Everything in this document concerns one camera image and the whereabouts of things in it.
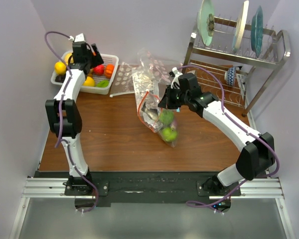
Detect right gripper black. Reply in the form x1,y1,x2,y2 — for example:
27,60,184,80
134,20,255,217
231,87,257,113
158,85,190,110

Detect clear bag orange zipper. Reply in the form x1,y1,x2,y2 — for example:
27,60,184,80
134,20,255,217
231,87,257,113
137,91,179,148

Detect grey toy fish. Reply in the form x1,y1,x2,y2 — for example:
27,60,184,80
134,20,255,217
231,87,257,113
141,102,160,124

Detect green apple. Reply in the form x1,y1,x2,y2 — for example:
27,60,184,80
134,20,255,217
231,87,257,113
161,127,177,142

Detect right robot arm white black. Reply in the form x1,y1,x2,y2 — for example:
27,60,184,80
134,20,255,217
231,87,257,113
158,71,276,196

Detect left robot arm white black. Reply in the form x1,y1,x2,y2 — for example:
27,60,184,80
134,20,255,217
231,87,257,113
45,41,104,195

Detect clear bag pink dots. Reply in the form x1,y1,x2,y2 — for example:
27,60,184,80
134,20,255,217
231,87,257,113
132,48,184,100

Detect clear bag white dots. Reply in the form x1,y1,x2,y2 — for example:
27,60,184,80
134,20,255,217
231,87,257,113
110,62,138,98

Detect red strawberry toy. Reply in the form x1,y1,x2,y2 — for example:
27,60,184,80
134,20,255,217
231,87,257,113
93,64,105,76

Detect orange toy pumpkin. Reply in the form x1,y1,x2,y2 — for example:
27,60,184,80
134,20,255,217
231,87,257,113
104,64,115,79

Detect white plastic fruit basket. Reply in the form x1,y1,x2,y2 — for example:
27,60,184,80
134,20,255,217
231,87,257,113
51,51,120,95

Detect yellow lemon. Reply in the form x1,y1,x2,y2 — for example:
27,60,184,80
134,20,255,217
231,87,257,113
83,76,95,87

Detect green toy pepper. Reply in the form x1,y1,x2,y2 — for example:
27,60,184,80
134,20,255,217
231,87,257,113
95,80,109,88

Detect pale yellow apple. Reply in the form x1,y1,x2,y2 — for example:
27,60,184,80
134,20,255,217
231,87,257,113
64,52,74,65

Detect yellow pear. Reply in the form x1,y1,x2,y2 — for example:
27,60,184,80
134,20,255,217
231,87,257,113
54,61,67,75

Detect dark purple fruit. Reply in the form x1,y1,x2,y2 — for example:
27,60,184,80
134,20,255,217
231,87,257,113
55,75,65,83

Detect blue zigzag bowl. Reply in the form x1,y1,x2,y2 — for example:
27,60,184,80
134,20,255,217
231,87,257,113
225,67,236,86

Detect steel dish rack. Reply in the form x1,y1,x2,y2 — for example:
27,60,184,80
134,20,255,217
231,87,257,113
184,17,291,117

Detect light green floral plate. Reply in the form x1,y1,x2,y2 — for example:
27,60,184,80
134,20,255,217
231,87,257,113
197,0,215,46

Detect cream blue rimmed plate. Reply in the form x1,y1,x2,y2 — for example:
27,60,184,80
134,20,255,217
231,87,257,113
232,0,249,54

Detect teal plate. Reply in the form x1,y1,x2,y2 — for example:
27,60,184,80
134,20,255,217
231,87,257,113
250,6,264,58

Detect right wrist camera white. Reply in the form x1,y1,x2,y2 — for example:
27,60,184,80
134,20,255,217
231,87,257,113
169,67,183,89

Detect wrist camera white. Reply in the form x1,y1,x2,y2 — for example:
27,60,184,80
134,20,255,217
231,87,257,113
169,67,183,89
68,33,86,42

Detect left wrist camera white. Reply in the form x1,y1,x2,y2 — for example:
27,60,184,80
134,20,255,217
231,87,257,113
68,33,86,42

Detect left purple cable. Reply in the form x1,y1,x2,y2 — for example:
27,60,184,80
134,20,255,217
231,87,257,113
44,31,99,213

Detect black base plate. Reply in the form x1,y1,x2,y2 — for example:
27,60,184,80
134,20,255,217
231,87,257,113
34,172,252,211

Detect aluminium rail frame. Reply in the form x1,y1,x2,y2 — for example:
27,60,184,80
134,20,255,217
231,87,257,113
21,175,296,239

